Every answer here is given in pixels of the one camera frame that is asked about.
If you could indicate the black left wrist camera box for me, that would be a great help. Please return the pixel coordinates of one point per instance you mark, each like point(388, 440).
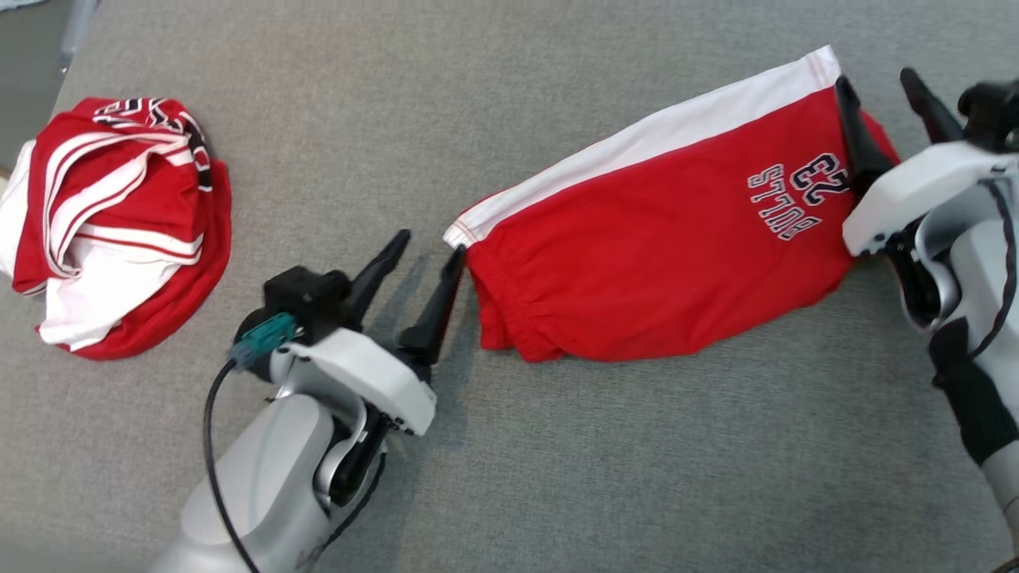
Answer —
point(306, 298)

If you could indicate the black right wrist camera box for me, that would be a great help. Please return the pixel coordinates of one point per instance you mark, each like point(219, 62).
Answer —
point(991, 111)

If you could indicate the red white Bulls shorts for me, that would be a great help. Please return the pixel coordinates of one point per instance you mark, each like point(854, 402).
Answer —
point(637, 239)

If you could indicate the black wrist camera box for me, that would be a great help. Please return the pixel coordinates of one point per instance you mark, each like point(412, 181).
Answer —
point(991, 111)
point(306, 298)

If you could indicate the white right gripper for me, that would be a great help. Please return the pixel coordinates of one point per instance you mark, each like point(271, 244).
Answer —
point(915, 195)

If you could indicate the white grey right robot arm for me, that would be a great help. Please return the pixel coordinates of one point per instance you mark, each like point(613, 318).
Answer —
point(983, 270)

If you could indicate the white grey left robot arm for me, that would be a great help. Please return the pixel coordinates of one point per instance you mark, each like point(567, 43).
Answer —
point(263, 477)

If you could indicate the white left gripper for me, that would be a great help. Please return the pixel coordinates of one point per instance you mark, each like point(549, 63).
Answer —
point(366, 374)

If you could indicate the red white basketball jersey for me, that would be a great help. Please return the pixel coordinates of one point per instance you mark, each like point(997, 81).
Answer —
point(159, 215)

